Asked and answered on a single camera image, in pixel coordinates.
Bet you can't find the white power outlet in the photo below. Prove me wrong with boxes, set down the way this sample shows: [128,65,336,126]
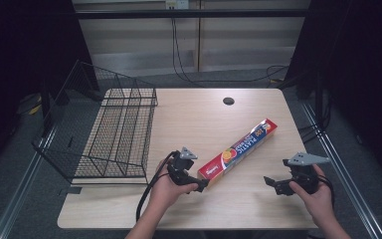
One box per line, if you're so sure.
[164,0,190,10]

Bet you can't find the person's left hand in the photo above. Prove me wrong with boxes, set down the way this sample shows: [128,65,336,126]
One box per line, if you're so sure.
[148,158,200,213]

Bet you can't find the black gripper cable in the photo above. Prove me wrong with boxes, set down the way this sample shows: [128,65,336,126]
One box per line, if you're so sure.
[317,173,336,208]
[135,150,181,223]

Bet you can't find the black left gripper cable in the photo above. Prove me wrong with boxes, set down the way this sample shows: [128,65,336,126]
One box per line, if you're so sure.
[135,150,181,223]

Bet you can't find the black floor cables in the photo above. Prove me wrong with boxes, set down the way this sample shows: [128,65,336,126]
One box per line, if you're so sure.
[297,120,326,144]

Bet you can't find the black horizontal bar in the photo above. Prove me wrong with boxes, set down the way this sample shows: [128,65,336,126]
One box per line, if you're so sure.
[74,9,310,20]

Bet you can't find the black wire basket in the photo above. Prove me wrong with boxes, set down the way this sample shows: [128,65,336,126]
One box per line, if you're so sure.
[31,59,159,186]

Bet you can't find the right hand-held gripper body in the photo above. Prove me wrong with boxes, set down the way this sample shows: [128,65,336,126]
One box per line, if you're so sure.
[282,151,331,196]

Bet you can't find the black curtain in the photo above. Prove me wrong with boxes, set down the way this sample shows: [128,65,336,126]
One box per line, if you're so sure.
[0,0,100,178]
[280,0,382,188]

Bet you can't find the red plastic wrap box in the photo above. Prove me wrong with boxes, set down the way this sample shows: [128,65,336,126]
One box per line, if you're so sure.
[196,118,279,189]

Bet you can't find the yellow floor object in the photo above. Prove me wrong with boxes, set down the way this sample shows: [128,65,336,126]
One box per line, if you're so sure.
[28,95,44,117]

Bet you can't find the person's right hand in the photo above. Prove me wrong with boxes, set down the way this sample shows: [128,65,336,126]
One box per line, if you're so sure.
[288,164,334,229]

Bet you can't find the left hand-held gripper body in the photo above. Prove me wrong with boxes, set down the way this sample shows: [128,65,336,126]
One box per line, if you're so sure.
[166,146,199,186]

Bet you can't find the aluminium floor rail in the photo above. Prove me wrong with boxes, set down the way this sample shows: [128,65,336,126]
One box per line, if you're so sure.
[300,102,382,239]
[0,127,58,239]

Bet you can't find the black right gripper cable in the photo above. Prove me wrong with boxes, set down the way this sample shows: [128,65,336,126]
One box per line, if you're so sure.
[317,173,336,208]

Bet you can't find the black wall cable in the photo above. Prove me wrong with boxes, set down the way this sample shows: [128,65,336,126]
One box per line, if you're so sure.
[170,18,291,85]

